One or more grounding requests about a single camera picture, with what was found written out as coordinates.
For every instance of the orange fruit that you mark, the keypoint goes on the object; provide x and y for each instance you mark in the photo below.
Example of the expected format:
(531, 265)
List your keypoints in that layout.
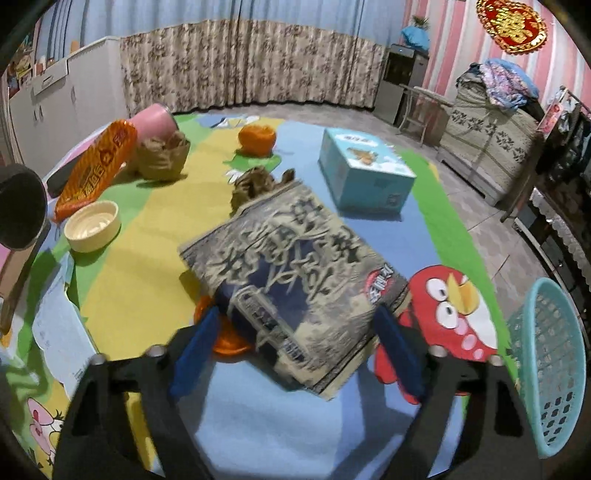
(256, 138)

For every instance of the colourful cartoon play mat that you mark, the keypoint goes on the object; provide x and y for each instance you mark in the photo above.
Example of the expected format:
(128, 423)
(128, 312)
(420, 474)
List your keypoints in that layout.
(147, 240)

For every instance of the white paper sheet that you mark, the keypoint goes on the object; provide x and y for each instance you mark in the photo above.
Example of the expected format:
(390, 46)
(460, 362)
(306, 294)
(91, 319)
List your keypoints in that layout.
(60, 327)

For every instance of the pink round plush toy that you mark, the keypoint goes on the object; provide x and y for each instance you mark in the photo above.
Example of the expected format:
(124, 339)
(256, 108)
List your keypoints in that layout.
(152, 120)

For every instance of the large brown paper ball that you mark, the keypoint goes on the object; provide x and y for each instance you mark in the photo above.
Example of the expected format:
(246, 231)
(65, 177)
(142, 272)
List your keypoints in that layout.
(159, 159)

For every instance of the orange plastic lid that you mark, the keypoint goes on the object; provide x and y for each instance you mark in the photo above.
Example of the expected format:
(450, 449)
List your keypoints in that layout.
(226, 344)

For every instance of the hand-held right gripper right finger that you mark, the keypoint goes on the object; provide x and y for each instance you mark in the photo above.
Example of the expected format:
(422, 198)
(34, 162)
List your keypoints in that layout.
(399, 360)

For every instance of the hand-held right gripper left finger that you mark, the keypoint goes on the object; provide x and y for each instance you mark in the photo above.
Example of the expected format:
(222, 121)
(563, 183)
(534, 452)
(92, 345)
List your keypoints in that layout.
(194, 355)

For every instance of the blue and floral curtain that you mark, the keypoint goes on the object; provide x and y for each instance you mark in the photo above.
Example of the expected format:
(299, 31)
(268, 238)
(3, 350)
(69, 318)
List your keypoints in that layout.
(240, 64)

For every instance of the pile of clothes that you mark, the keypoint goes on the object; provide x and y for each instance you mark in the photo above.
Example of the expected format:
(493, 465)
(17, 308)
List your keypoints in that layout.
(501, 83)

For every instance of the floral cloth covered cabinet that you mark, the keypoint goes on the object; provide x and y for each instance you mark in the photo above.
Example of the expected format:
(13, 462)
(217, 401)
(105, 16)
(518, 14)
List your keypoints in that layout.
(485, 143)

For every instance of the light blue cardboard box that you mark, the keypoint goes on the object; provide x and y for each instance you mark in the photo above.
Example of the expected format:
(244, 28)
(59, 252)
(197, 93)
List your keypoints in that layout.
(364, 175)

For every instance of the cream round bowl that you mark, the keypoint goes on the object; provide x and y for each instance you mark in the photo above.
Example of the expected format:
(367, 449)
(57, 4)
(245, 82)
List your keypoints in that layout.
(92, 228)

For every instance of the wooden stool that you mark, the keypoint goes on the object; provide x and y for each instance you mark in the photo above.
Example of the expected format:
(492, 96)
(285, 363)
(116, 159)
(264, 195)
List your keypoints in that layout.
(425, 106)

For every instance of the grey water dispenser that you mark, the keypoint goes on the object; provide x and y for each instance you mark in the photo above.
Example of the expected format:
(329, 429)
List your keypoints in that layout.
(399, 83)

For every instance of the grey blue printed snack bag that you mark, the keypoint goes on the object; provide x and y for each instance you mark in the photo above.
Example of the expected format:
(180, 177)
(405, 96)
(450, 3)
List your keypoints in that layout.
(286, 258)

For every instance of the red gold wall ornament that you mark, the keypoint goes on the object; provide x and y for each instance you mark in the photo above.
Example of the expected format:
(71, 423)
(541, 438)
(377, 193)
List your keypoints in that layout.
(512, 23)

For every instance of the white cabinet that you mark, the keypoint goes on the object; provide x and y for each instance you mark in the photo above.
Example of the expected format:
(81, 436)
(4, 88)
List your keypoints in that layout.
(78, 92)

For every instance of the blue cloth bundle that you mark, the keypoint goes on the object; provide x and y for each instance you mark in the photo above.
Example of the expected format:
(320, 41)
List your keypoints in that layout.
(415, 38)

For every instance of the orange snack packet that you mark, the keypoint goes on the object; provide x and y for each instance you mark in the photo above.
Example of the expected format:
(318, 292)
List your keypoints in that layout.
(94, 170)

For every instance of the clothes rack with garments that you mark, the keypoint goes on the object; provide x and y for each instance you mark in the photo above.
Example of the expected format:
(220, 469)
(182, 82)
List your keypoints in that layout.
(568, 152)

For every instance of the teal plastic basket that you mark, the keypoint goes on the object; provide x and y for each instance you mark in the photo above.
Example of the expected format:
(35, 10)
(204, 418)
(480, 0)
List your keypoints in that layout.
(549, 360)

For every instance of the small crumpled brown paper ball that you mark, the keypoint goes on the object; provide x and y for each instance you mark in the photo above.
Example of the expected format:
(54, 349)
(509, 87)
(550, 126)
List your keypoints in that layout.
(251, 184)

